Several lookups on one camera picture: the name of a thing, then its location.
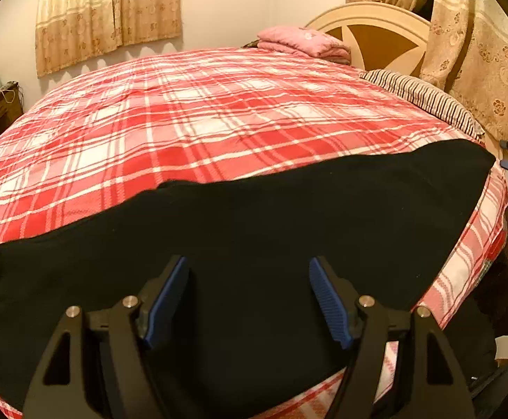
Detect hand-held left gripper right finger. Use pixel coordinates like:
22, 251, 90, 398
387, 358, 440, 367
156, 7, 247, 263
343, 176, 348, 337
310, 257, 473, 419

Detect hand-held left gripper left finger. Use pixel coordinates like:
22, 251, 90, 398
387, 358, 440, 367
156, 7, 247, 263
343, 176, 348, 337
22, 257, 189, 419

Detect black pants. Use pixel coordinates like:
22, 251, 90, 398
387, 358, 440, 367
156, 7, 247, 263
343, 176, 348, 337
0, 139, 496, 419

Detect large beige floral curtain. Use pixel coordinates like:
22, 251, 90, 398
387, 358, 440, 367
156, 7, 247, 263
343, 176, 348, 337
345, 0, 508, 142

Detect striped pillow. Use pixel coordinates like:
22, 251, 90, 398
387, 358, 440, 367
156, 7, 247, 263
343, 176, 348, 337
359, 69, 485, 140

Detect cream wooden headboard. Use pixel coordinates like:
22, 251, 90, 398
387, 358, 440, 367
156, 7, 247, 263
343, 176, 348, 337
305, 2, 433, 78

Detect bed with red plaid sheet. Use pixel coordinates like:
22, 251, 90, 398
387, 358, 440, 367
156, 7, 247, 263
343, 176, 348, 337
0, 47, 508, 419

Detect folded pink blanket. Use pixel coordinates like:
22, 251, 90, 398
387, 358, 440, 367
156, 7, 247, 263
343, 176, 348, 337
257, 25, 351, 64

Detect beige floral window curtain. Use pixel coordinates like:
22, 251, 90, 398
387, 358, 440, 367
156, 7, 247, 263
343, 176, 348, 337
35, 0, 182, 78

